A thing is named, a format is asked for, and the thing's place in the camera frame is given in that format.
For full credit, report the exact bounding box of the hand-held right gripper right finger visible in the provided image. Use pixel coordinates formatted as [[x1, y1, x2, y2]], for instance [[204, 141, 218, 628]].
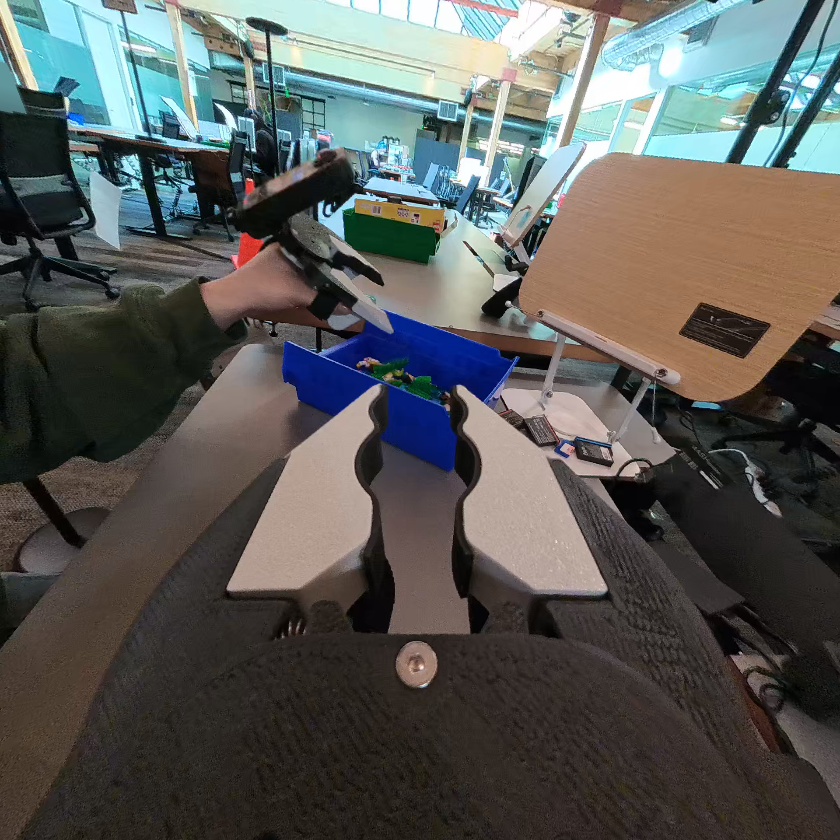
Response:
[[449, 385, 609, 634]]

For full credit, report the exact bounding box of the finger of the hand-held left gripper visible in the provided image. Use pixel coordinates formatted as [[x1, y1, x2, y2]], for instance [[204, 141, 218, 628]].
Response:
[[335, 272, 395, 336], [326, 244, 385, 287]]

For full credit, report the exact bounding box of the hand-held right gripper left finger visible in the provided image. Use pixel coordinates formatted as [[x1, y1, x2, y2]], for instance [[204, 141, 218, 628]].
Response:
[[226, 384, 396, 634]]

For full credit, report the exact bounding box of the pile of lego bricks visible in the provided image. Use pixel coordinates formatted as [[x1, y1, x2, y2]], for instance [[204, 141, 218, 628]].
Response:
[[356, 354, 454, 411]]

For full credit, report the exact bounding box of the blue plastic bin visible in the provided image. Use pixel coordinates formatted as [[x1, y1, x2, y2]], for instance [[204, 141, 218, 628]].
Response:
[[282, 310, 519, 472]]

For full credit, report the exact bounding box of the person's left forearm green sleeve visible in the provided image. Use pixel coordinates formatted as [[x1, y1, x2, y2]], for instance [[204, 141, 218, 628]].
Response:
[[0, 279, 247, 483]]

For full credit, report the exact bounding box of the person's left hand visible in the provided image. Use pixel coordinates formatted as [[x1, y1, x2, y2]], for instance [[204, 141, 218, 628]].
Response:
[[200, 244, 329, 332]]

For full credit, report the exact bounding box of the green plastic bin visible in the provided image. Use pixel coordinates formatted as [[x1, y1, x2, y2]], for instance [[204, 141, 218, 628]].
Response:
[[343, 209, 442, 265]]

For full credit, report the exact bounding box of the yellow cardboard box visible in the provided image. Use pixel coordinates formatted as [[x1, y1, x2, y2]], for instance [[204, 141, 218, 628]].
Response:
[[354, 199, 446, 228]]

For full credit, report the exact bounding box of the black floor lamp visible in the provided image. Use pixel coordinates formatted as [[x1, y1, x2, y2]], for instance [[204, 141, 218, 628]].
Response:
[[246, 16, 290, 158]]

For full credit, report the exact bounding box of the wooden office desk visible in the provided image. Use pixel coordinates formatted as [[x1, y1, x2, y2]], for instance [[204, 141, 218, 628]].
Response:
[[69, 125, 247, 240]]

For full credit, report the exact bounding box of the spare grey black gripper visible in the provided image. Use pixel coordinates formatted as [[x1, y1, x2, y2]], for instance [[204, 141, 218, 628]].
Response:
[[481, 252, 526, 318]]

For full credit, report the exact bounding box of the white paper sheet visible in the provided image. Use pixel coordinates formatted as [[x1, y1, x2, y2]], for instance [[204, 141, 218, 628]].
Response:
[[88, 172, 122, 250]]

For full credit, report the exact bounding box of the pale tilted board stand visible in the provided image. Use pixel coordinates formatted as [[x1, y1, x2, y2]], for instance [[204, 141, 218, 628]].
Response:
[[502, 141, 586, 263]]

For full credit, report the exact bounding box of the white power strip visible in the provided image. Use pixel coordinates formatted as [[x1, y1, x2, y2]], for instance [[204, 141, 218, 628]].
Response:
[[709, 448, 783, 519]]

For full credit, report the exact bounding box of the black rectangular box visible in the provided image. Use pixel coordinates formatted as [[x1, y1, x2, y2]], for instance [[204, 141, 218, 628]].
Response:
[[617, 446, 840, 716]]

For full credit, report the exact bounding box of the black office chair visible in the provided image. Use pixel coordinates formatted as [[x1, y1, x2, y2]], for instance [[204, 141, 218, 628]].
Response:
[[0, 88, 122, 309]]

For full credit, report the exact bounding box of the wooden book stand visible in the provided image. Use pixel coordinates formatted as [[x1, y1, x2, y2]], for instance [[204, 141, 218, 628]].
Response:
[[500, 152, 840, 483]]

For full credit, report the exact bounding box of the black tripod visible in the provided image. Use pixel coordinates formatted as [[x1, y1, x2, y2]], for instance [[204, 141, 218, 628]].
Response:
[[725, 0, 840, 168]]

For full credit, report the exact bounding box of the silver ventilation duct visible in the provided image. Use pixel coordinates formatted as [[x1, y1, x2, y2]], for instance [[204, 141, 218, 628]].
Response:
[[600, 7, 723, 70]]

